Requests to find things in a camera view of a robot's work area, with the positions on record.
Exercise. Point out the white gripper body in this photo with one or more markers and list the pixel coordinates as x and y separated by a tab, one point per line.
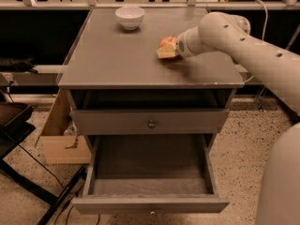
183	45

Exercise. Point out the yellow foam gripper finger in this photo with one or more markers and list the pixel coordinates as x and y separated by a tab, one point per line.
167	51

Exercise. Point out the red apple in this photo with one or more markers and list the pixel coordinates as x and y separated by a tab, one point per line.
168	40

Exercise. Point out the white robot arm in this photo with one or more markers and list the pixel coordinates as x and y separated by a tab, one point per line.
279	71

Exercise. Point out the grey wooden drawer cabinet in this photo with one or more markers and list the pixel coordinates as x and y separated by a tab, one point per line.
115	69

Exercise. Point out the closed grey upper drawer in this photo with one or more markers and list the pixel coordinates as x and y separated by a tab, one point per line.
165	121

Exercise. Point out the open grey middle drawer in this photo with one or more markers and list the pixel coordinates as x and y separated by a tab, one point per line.
150	174

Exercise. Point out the white ceramic bowl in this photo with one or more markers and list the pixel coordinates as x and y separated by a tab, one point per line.
130	18

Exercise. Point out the cardboard box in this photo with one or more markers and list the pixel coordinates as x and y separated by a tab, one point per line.
59	139

